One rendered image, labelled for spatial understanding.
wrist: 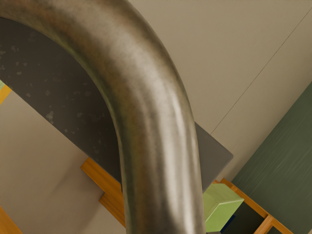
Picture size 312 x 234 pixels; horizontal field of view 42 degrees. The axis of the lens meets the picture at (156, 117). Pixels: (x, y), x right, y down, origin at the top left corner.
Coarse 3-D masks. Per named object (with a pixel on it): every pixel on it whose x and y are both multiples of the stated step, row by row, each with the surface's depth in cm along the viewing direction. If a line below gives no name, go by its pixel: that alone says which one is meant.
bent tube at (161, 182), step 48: (0, 0) 15; (48, 0) 14; (96, 0) 14; (96, 48) 14; (144, 48) 14; (144, 96) 14; (144, 144) 14; (192, 144) 15; (144, 192) 14; (192, 192) 14
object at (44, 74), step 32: (0, 32) 19; (32, 32) 19; (0, 64) 19; (32, 64) 19; (64, 64) 19; (32, 96) 19; (64, 96) 19; (96, 96) 19; (64, 128) 19; (96, 128) 19; (96, 160) 19; (224, 160) 19
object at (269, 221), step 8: (232, 184) 591; (240, 192) 543; (248, 200) 537; (256, 208) 531; (232, 216) 584; (264, 216) 525; (272, 216) 563; (264, 224) 519; (272, 224) 520; (280, 224) 556; (256, 232) 520; (264, 232) 521; (288, 232) 511
